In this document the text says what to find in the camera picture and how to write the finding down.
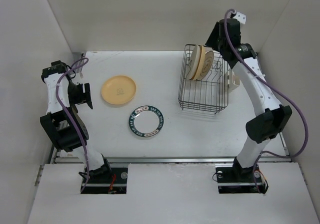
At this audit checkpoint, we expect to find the cream white plate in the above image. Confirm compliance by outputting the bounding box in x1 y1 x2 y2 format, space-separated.
185 45 201 80

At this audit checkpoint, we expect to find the yellow bear plate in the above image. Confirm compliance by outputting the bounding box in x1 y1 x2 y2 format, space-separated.
101 75 137 105

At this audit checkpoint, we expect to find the green rim text plate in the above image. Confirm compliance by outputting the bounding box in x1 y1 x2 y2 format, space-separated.
128 105 165 138

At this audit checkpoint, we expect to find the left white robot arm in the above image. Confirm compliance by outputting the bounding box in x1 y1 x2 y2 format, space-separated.
40 57 114 183

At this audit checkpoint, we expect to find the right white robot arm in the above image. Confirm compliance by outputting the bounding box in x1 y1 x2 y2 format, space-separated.
206 18 292 181

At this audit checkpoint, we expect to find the white cutlery holder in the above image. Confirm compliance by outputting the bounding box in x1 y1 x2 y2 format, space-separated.
225 69 241 93

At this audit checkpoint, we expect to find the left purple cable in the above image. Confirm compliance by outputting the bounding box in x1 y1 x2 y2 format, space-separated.
55 56 91 194

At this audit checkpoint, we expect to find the wire dish rack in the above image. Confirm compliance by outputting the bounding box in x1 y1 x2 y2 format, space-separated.
178 44 229 113

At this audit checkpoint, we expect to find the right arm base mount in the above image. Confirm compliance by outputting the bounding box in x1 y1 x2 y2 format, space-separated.
212 165 269 194

